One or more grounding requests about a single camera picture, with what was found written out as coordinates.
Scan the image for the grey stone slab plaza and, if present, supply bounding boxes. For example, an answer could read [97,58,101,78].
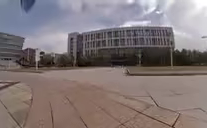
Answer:
[0,66,207,128]

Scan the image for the large curved white building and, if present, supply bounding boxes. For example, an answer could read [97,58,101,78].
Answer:
[67,25,176,66]

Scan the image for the white signpost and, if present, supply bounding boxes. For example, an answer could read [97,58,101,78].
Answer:
[34,49,39,71]

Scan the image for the pole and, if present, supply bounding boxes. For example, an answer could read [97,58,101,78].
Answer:
[170,44,174,69]

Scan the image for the small brown building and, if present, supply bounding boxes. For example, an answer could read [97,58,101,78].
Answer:
[21,47,37,65]

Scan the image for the row of trees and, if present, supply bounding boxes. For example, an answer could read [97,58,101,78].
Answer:
[39,48,207,67]

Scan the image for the grey office building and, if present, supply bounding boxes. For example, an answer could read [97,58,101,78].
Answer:
[0,31,26,62]

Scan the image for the street lamp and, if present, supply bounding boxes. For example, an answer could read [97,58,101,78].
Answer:
[200,35,207,52]

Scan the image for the low grey wall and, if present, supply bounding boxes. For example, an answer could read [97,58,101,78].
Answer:
[0,59,21,70]

